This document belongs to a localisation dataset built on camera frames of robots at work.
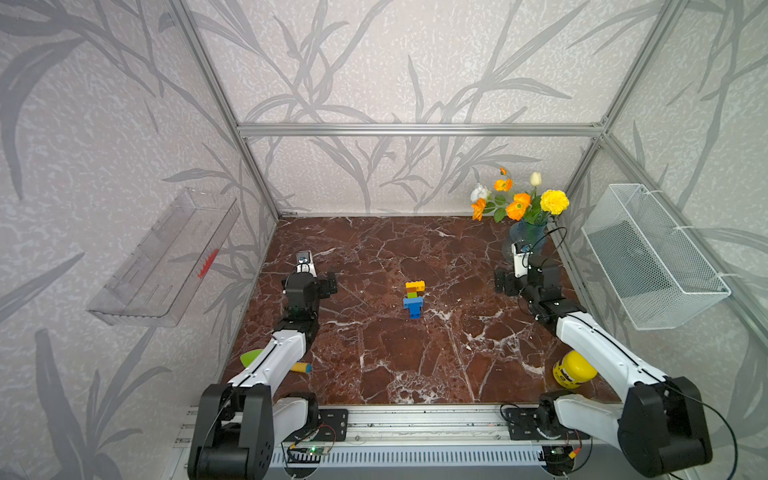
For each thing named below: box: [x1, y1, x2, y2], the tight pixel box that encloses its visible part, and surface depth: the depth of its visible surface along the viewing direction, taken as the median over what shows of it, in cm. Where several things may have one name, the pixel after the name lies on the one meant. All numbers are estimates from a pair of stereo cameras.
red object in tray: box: [198, 249, 219, 279], surface depth 69 cm
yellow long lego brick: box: [405, 280, 425, 291], surface depth 101 cm
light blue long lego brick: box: [403, 296, 424, 309], surface depth 96 cm
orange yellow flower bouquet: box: [470, 167, 570, 224], surface depth 84 cm
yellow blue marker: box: [290, 362, 313, 373], surface depth 82 cm
